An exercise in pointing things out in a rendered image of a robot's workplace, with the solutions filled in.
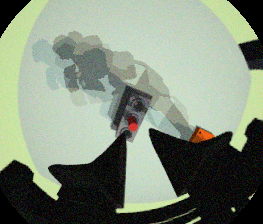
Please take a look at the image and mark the red peg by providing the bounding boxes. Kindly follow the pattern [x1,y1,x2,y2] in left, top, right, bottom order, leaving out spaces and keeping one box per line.
[128,116,139,131]

